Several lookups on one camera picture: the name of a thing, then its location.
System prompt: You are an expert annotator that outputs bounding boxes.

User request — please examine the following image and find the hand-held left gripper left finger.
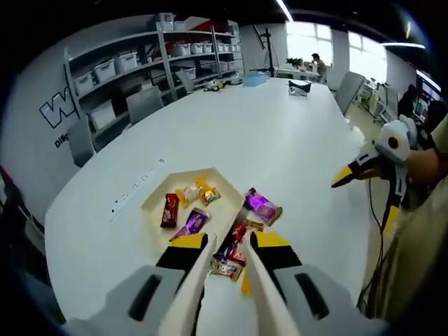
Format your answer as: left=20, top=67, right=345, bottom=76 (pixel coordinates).
left=69, top=233, right=209, bottom=336

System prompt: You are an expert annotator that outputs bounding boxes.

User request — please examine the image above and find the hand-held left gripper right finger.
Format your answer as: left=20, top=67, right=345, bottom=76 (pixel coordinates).
left=251, top=232, right=374, bottom=336

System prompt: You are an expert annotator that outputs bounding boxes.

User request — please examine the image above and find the yellow cake food packet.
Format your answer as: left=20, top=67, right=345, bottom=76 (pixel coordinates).
left=240, top=269, right=254, bottom=301
left=174, top=176, right=211, bottom=207

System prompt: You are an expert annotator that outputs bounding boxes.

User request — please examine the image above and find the purple gold food bar packet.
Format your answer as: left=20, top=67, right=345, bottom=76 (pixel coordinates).
left=242, top=188, right=284, bottom=228
left=170, top=207, right=211, bottom=242

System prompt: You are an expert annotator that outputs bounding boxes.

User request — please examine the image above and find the long red food bar packet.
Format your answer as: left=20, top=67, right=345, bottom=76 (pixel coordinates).
left=160, top=192, right=182, bottom=229

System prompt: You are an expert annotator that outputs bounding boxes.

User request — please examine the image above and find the small gold food packet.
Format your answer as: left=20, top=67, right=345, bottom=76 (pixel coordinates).
left=210, top=261, right=244, bottom=282

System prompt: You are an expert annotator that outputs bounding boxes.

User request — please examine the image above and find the small red food packet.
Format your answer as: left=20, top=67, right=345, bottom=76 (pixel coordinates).
left=225, top=223, right=253, bottom=264

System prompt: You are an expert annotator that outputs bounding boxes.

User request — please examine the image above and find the cream hexagonal container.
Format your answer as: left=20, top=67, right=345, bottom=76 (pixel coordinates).
left=141, top=167, right=245, bottom=246

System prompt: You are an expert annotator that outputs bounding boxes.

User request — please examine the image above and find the small orange food packet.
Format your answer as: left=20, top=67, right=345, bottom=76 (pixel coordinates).
left=199, top=188, right=223, bottom=208

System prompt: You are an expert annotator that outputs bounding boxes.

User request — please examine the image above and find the person's right hand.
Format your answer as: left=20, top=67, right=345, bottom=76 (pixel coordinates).
left=402, top=150, right=437, bottom=185

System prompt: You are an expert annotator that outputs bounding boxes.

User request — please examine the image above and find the person in beige shirt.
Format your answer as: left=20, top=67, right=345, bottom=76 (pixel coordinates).
left=360, top=115, right=448, bottom=321

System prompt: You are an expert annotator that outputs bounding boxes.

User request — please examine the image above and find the ceiling light strip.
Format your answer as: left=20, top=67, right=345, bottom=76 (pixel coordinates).
left=274, top=0, right=294, bottom=21
left=379, top=41, right=427, bottom=49

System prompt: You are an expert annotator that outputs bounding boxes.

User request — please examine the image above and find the white black device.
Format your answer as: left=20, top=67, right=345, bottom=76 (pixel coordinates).
left=288, top=78, right=312, bottom=97

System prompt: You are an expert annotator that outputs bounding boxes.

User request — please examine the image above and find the table socket strip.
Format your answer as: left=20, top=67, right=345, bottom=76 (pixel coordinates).
left=108, top=157, right=168, bottom=222

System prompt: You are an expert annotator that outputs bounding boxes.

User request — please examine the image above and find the black pole stand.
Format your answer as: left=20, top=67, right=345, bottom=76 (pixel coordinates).
left=253, top=27, right=281, bottom=76

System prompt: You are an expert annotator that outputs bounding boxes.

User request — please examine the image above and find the light blue tray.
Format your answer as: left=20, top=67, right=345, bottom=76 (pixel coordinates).
left=242, top=72, right=267, bottom=88

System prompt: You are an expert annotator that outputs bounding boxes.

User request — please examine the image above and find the small white yellow device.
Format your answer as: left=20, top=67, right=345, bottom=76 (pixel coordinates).
left=204, top=78, right=230, bottom=94

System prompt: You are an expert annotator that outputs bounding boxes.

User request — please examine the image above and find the large white box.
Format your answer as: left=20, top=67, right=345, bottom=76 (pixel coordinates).
left=89, top=99, right=116, bottom=130

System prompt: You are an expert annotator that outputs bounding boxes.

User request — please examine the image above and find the grey metal shelf rack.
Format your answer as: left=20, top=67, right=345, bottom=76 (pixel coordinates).
left=62, top=12, right=246, bottom=116

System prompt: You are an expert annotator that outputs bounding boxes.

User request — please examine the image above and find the row of white storage boxes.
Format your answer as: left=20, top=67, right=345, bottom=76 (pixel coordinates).
left=71, top=12, right=242, bottom=95

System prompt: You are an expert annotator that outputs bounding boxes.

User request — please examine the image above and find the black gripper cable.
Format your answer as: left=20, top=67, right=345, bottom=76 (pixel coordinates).
left=358, top=176, right=398, bottom=312

